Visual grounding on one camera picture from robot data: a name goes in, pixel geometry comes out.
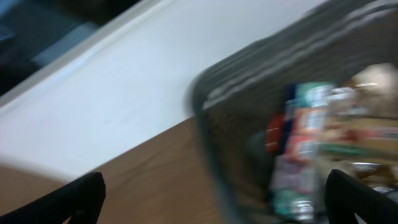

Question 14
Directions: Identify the snack bag with barcode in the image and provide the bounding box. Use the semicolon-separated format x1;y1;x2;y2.
348;63;397;118

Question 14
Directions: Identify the grey plastic basket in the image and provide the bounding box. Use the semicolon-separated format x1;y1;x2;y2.
192;0;397;224

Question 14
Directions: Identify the Kleenex tissue multipack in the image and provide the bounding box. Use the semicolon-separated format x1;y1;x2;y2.
270;82;334;223

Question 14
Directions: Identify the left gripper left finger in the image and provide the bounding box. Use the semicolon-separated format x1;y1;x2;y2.
1;172;106;224

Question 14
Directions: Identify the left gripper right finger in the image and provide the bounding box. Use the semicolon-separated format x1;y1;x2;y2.
324;169;397;224

